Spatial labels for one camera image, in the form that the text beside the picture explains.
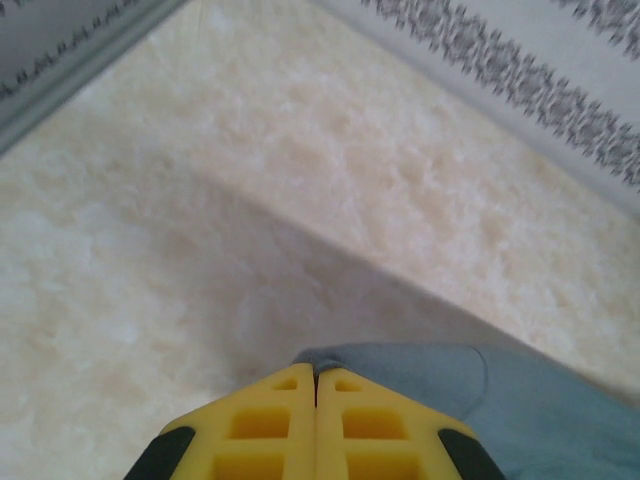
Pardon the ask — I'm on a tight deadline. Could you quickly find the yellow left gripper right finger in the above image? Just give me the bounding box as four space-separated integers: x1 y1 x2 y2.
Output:
314 367 506 480

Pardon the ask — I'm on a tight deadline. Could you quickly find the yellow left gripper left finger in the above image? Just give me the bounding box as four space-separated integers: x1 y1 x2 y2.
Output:
129 362 320 480

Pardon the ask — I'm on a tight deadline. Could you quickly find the grey t-shirt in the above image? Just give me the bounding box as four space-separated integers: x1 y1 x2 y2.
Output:
292 341 640 480

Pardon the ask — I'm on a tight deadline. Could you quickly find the aluminium side rail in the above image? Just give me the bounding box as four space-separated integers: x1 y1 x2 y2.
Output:
0 0 194 157

